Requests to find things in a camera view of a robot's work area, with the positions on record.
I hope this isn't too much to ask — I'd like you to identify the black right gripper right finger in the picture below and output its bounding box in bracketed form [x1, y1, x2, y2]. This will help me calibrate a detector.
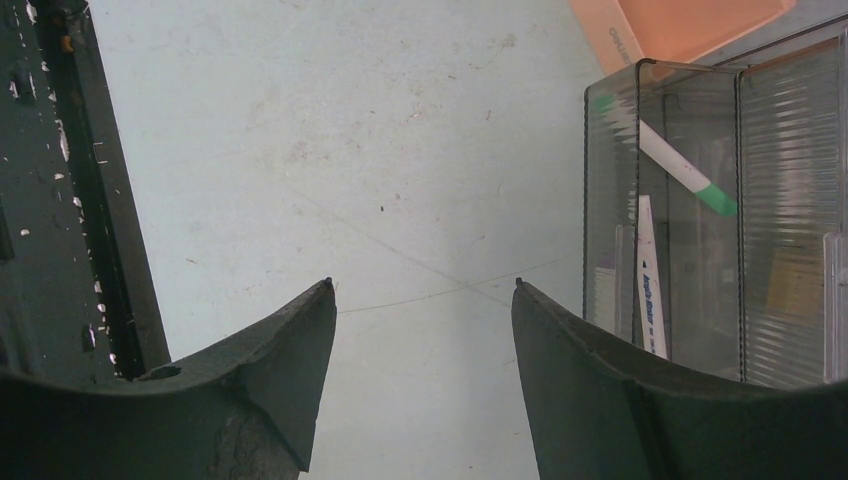
[511, 281, 847, 479]

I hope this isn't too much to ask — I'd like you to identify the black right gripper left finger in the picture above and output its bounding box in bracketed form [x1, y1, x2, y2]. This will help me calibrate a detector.
[1, 279, 337, 479]

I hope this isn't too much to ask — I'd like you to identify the grey transparent drawer unit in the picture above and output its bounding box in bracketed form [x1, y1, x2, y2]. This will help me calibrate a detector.
[582, 17, 847, 389]

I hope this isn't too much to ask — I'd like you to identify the white marker green cap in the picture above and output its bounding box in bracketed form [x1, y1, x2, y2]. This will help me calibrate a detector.
[592, 95, 739, 219]

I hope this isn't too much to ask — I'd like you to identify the white marker purple cap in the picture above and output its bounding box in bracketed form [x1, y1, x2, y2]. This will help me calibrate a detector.
[592, 254, 617, 333]

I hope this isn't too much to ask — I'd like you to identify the long beige eraser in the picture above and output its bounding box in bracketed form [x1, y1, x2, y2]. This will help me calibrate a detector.
[766, 249, 823, 325]

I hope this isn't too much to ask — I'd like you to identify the orange plastic desk organizer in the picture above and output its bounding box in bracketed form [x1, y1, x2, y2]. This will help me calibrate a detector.
[568, 0, 796, 75]

